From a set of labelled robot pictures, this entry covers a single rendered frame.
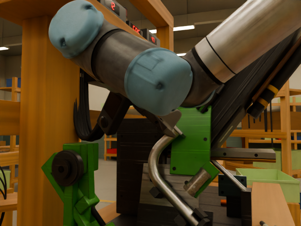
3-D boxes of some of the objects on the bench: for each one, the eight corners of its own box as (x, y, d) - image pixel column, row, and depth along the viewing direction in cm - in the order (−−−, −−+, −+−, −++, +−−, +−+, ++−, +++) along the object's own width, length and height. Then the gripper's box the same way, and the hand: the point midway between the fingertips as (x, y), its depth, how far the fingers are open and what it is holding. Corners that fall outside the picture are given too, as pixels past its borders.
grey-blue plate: (247, 217, 89) (246, 175, 90) (247, 219, 88) (246, 176, 88) (219, 213, 93) (218, 173, 94) (218, 215, 91) (217, 174, 92)
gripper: (178, 89, 41) (203, 124, 59) (115, 27, 51) (152, 73, 68) (139, 126, 42) (174, 150, 59) (83, 57, 51) (128, 96, 69)
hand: (154, 117), depth 64 cm, fingers open, 14 cm apart
